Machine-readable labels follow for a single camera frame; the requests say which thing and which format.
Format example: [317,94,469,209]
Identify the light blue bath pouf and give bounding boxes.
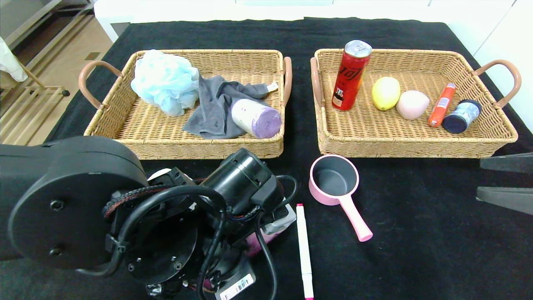
[130,50,200,117]

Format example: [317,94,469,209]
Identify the wicker basket with food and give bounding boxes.
[310,48,522,159]

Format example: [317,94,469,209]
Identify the blue lidded gum jar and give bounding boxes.
[442,99,483,134]

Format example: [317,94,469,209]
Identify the wooden rack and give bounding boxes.
[0,62,70,144]

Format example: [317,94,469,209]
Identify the red drink can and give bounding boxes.
[331,40,372,112]

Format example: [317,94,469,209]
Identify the pink saucepan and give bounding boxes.
[309,155,373,242]

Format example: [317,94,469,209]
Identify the grey wooden-edged shelf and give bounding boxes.
[0,0,96,59]

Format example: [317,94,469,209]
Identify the purple garbage bag roll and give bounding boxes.
[231,99,282,139]

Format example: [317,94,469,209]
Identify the white marker with pink caps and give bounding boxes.
[296,203,315,300]

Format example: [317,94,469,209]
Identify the black table cloth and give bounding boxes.
[0,17,533,300]

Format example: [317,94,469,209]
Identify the red wrapped sausage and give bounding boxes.
[428,82,457,128]

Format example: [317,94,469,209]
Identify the yellow lemon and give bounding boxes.
[371,77,401,112]

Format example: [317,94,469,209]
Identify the white fabric bundle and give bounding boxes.
[0,37,27,82]

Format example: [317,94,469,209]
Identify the wicker basket with bath items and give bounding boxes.
[78,49,293,161]

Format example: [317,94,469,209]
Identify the grey cloth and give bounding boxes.
[182,75,271,140]

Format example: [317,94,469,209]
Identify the white desk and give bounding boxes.
[94,0,433,42]

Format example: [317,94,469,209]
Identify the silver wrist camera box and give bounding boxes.
[262,203,297,235]

